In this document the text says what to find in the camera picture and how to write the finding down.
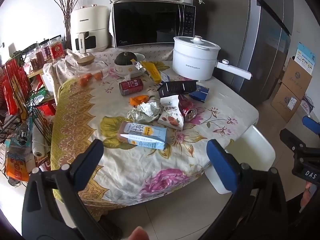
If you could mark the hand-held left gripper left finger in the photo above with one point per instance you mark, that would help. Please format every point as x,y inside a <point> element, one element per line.
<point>87,161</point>

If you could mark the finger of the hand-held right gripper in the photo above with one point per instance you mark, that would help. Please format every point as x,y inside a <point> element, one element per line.
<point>291,140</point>
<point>311,125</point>

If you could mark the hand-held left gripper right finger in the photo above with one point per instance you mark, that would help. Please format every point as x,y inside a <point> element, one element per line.
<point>221,165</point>

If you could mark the white snack bag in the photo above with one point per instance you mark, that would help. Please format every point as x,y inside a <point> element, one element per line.
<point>170,115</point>

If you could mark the black plastic tray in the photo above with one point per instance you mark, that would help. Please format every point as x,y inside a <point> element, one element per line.
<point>177,87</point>

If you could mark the person's right forearm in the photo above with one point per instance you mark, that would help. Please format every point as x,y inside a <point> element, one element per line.
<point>296,217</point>

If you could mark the person's right hand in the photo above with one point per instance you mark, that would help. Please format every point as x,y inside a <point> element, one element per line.
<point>306,193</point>

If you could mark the person's left hand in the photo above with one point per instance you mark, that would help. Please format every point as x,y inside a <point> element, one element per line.
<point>138,234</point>

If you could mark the small printed bag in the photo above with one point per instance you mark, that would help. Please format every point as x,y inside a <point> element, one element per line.
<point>307,105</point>

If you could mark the white stool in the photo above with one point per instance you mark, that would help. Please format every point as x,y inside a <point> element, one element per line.
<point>255,150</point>

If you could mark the roll of white twine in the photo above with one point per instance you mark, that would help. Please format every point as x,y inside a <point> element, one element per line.
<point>40,142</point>

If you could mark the floral tablecloth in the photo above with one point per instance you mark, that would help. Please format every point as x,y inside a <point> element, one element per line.
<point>140,175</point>

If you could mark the blue white milk carton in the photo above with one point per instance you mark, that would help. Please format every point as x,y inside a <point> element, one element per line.
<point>145,135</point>

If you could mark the red box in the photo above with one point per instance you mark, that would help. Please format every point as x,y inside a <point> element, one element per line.
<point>47,108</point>

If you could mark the red soda can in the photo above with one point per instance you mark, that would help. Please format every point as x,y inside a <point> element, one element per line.
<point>187,107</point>

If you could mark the blue leaflet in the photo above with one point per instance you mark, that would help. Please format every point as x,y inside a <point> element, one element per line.
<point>305,57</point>

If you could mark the orange packet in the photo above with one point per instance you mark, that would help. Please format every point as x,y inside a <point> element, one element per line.
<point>16,168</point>

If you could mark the blue box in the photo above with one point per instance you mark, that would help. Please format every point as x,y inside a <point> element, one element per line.
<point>200,94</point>

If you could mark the crumpled foil wrapper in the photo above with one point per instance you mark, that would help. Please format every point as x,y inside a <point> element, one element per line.
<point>147,110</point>

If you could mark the orange peel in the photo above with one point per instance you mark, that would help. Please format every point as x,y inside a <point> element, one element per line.
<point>138,100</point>

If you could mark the green packet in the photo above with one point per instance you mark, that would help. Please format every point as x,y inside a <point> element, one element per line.
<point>43,93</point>

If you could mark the red milk can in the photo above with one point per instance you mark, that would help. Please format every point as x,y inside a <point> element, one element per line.
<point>131,86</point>

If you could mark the light blue fridge sticker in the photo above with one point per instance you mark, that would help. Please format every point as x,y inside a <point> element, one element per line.
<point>282,41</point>

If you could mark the crumpled white tissue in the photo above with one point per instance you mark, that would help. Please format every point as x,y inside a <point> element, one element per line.
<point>126,78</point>

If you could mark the grey refrigerator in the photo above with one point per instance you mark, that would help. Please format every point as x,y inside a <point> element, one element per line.
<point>270,42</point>

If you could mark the glass teapot with wooden lid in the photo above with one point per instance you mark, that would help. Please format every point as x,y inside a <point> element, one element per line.
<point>86,67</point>

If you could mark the white bowl with flower print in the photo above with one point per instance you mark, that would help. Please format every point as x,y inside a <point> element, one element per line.
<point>125,68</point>

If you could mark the stacked white bowls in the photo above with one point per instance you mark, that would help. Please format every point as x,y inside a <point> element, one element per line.
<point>138,74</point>

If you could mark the stack of red packets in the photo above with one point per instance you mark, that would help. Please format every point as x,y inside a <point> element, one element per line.
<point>15,90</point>

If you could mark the small blue white packet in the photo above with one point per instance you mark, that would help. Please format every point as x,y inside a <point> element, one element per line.
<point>165,77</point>

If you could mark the white electric pot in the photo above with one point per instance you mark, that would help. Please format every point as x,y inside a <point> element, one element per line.
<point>190,62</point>

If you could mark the green kabocha squash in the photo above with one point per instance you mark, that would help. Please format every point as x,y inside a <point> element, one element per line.
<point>125,58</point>

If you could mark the yellow snack wrapper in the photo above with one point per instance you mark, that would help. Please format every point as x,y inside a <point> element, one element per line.
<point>152,71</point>

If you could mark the jar with red label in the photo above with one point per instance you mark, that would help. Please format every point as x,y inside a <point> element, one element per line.
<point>57,51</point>

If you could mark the glass jar with dark contents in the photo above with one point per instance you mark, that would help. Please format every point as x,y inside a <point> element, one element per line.
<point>37,57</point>

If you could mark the glass vase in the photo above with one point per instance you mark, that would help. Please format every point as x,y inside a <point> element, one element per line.
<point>67,35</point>

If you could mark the white cloth with small print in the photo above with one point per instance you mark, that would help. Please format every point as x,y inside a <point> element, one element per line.
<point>155,52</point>

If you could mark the white air fryer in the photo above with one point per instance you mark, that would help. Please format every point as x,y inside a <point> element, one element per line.
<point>87,20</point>

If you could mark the black microwave oven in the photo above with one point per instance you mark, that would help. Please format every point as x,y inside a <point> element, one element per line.
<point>145,25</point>

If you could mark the dried branches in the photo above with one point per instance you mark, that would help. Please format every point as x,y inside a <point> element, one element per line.
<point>65,7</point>

